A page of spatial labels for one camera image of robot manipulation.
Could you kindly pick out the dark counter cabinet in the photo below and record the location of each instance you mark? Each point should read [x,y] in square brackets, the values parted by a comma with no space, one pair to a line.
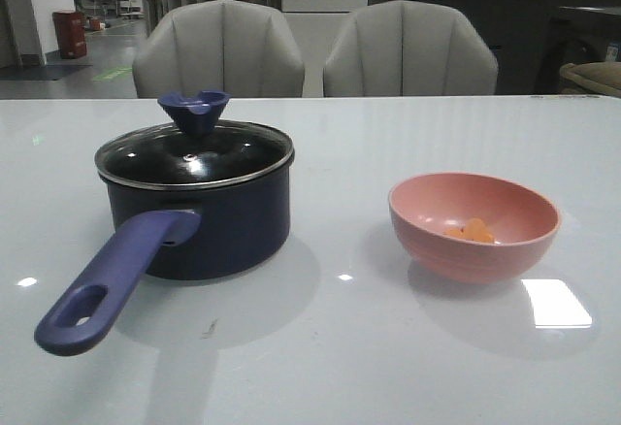
[515,31]

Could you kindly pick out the right grey chair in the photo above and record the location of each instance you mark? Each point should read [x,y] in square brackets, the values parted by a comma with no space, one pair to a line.
[408,48]

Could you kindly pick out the pink bowl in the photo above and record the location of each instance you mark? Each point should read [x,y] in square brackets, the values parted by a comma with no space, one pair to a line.
[523,222]

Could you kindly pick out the red bin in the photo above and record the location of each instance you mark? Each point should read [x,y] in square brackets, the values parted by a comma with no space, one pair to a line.
[69,33]

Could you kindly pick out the left grey chair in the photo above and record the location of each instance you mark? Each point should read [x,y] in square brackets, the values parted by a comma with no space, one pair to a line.
[244,49]

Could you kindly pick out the white cabinet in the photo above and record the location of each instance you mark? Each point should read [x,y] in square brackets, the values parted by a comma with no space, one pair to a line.
[314,24]

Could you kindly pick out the beige sofa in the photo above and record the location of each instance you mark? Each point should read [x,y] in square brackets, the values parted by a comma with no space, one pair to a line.
[601,78]

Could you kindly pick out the dark blue saucepan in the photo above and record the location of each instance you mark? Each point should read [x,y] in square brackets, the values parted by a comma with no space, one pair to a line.
[170,234]

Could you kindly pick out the orange ham pieces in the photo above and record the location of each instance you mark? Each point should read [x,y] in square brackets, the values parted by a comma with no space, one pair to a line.
[474,230]

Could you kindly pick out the glass lid blue knob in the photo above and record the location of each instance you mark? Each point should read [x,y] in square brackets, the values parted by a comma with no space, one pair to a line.
[196,150]

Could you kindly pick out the grey chair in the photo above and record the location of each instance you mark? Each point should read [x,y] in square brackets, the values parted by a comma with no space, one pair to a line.
[244,49]
[408,48]

